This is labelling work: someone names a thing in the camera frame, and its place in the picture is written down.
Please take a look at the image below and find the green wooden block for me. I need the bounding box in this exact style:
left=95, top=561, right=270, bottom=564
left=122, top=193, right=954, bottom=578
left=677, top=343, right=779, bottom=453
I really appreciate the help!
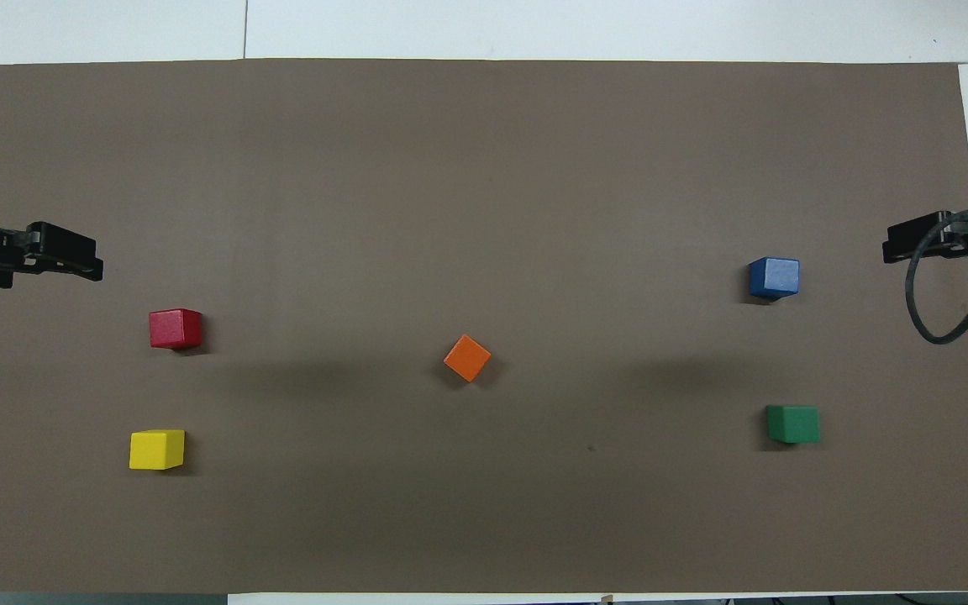
left=766, top=405, right=821, bottom=445

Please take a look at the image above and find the orange wooden block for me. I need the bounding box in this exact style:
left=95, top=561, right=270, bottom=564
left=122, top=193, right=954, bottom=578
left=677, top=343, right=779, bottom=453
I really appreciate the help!
left=443, top=334, right=492, bottom=383

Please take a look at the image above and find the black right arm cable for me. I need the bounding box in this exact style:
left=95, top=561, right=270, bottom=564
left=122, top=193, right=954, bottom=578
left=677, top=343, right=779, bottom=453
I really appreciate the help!
left=906, top=208, right=968, bottom=345

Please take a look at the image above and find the brown table mat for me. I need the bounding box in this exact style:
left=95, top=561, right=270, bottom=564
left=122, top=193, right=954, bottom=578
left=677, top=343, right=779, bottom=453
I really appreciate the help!
left=0, top=59, right=968, bottom=596

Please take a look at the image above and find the red wooden block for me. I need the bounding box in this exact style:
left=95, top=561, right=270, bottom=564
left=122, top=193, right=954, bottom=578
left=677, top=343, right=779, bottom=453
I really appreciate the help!
left=149, top=308, right=203, bottom=350

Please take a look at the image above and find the yellow wooden block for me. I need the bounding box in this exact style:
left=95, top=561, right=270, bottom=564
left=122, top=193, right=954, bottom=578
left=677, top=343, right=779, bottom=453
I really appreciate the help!
left=129, top=429, right=186, bottom=471

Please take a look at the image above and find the blue wooden block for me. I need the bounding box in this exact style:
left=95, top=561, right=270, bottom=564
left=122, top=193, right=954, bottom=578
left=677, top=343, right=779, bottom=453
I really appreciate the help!
left=748, top=256, right=801, bottom=301

